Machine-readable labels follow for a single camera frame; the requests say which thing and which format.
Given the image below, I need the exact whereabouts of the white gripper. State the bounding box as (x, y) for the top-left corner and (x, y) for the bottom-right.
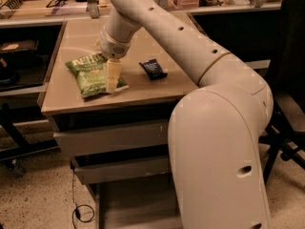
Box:
(93, 27), (131, 94)

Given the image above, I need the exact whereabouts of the green jalapeno chip bag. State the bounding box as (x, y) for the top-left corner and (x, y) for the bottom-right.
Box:
(65, 52), (130, 99)

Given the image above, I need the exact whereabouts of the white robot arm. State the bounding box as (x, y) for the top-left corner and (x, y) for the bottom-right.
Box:
(100, 0), (274, 229)

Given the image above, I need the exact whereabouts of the grey drawer cabinet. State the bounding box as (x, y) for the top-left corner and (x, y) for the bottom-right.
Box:
(41, 18), (196, 229)

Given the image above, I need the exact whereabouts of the top grey drawer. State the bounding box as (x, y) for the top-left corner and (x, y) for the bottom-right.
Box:
(54, 119), (168, 157)

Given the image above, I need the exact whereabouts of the middle grey drawer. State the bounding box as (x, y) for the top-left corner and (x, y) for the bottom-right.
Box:
(74, 156), (171, 184)

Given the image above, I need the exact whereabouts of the bottom grey open drawer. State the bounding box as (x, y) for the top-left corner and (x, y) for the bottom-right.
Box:
(95, 175), (183, 229)

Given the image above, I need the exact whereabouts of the dark blue snack bar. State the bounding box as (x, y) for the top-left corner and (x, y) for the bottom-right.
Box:
(139, 59), (168, 80)

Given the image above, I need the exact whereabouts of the black coiled tool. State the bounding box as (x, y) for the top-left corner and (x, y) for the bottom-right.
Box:
(0, 0), (23, 19)

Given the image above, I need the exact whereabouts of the black cart with wheel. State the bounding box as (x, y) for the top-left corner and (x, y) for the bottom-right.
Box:
(0, 103), (58, 177)

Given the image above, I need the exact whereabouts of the black office chair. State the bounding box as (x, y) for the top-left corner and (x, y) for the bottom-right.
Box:
(259, 0), (305, 178)

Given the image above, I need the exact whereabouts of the black floor cable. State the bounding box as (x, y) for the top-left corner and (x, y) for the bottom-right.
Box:
(70, 167), (96, 229)

